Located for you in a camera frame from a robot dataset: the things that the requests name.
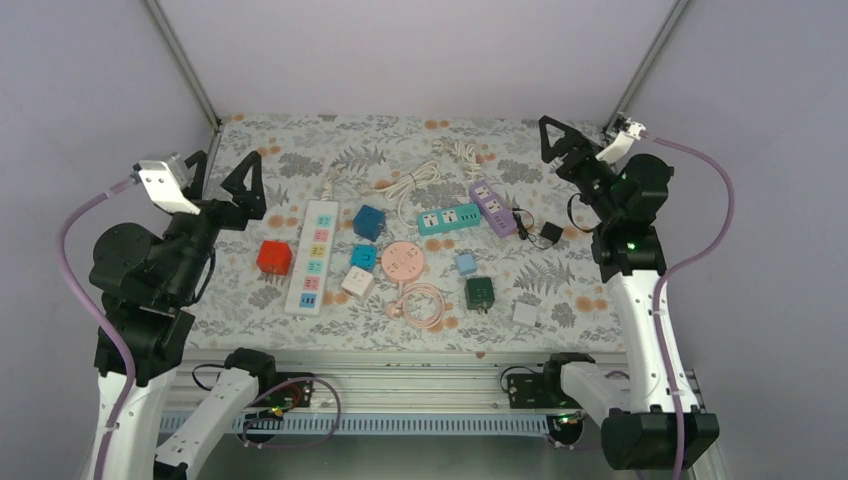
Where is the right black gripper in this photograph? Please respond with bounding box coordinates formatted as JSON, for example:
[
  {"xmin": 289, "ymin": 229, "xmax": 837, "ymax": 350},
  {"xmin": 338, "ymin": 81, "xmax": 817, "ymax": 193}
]
[{"xmin": 539, "ymin": 115, "xmax": 620, "ymax": 224}]

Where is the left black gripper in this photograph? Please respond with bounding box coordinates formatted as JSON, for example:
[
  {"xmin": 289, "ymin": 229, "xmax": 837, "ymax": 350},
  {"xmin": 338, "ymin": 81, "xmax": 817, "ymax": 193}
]
[{"xmin": 165, "ymin": 149, "xmax": 267, "ymax": 301}]

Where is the black power adapter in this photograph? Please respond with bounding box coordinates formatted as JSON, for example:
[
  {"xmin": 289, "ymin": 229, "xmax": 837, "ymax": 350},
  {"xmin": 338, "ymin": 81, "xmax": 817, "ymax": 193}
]
[{"xmin": 511, "ymin": 208, "xmax": 563, "ymax": 250}]

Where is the white cube adapter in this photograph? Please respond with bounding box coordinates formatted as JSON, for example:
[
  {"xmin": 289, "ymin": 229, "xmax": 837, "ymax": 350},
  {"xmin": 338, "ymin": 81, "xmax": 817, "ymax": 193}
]
[{"xmin": 512, "ymin": 302, "xmax": 539, "ymax": 328}]

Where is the dark green cube socket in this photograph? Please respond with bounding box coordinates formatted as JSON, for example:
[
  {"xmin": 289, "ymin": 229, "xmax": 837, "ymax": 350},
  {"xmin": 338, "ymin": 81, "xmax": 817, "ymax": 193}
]
[{"xmin": 464, "ymin": 277, "xmax": 495, "ymax": 313}]

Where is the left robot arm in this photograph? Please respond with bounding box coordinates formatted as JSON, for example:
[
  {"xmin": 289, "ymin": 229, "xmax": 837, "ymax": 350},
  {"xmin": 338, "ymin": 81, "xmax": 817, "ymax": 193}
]
[{"xmin": 86, "ymin": 151, "xmax": 279, "ymax": 479}]

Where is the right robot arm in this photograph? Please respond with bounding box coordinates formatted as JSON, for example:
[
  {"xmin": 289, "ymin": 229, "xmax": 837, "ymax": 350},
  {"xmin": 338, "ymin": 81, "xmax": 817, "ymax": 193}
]
[{"xmin": 538, "ymin": 116, "xmax": 720, "ymax": 478}]

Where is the light blue plug adapter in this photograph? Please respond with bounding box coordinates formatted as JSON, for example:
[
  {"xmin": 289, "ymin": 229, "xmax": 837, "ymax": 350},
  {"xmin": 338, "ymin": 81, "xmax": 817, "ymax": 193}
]
[{"xmin": 455, "ymin": 253, "xmax": 478, "ymax": 276}]

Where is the red cube socket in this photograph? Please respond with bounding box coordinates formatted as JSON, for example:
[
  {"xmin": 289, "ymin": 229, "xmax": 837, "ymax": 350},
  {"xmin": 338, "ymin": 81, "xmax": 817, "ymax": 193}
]
[{"xmin": 256, "ymin": 240, "xmax": 293, "ymax": 276}]

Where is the white multicolour power strip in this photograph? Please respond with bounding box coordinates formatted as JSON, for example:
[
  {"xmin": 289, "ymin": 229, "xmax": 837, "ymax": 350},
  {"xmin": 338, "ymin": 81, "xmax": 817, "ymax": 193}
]
[{"xmin": 284, "ymin": 200, "xmax": 339, "ymax": 316}]

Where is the purple power strip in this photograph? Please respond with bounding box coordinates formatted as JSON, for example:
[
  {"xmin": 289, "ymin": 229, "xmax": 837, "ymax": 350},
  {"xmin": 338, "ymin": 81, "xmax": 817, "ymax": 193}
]
[{"xmin": 469, "ymin": 180, "xmax": 518, "ymax": 238}]

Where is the dark blue cube socket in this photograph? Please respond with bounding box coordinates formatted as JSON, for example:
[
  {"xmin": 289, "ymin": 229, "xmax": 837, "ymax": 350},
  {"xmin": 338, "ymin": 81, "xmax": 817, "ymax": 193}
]
[{"xmin": 352, "ymin": 205, "xmax": 386, "ymax": 242}]

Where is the small cyan cube socket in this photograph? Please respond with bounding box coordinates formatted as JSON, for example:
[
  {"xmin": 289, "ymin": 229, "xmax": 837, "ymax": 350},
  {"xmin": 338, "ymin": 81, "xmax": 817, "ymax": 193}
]
[{"xmin": 350, "ymin": 244, "xmax": 377, "ymax": 272}]

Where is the floral table mat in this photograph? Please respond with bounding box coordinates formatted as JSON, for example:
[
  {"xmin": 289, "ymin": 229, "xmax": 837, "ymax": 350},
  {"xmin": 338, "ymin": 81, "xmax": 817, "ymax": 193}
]
[{"xmin": 188, "ymin": 114, "xmax": 624, "ymax": 353}]

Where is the white pink cube socket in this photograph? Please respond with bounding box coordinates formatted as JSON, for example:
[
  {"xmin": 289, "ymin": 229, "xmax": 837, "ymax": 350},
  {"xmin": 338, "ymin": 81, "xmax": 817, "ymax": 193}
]
[{"xmin": 341, "ymin": 266, "xmax": 375, "ymax": 300}]

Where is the teal power strip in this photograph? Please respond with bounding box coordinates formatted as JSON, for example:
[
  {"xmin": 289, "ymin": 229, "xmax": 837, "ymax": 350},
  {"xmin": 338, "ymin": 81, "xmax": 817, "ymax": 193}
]
[{"xmin": 417, "ymin": 203, "xmax": 482, "ymax": 236}]

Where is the pink round power socket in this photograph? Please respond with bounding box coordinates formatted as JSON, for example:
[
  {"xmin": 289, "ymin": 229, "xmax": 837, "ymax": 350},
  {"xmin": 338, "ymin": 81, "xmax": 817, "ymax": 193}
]
[{"xmin": 380, "ymin": 241, "xmax": 425, "ymax": 284}]

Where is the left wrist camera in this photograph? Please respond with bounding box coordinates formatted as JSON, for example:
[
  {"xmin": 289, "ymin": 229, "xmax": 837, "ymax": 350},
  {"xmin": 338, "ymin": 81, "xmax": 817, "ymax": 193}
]
[{"xmin": 133, "ymin": 153, "xmax": 200, "ymax": 215}]

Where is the white bundled cable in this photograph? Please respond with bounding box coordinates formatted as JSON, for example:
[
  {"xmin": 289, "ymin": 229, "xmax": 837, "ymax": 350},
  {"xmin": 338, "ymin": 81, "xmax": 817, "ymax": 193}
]
[{"xmin": 431, "ymin": 137, "xmax": 492, "ymax": 181}]

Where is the white coiled cable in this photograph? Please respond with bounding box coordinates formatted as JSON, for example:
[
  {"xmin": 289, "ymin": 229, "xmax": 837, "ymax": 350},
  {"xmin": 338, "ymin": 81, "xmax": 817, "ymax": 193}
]
[{"xmin": 359, "ymin": 160, "xmax": 442, "ymax": 229}]

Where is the pink coiled cable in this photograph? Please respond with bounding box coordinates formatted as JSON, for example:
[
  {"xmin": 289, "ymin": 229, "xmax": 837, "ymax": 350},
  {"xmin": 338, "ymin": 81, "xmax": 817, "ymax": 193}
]
[{"xmin": 384, "ymin": 282, "xmax": 446, "ymax": 332}]

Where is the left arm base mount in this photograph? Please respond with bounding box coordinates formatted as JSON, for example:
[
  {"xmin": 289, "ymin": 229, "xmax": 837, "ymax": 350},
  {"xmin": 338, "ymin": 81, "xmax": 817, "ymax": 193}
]
[{"xmin": 192, "ymin": 364, "xmax": 342, "ymax": 452}]

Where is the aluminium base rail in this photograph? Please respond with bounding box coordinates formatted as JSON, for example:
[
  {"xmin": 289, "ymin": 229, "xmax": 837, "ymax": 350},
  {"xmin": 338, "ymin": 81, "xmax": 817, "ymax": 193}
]
[{"xmin": 253, "ymin": 350, "xmax": 589, "ymax": 437}]

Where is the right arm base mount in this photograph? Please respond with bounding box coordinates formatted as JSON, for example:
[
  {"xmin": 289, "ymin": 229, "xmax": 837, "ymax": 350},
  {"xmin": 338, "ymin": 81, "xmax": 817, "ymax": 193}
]
[{"xmin": 498, "ymin": 365, "xmax": 584, "ymax": 450}]

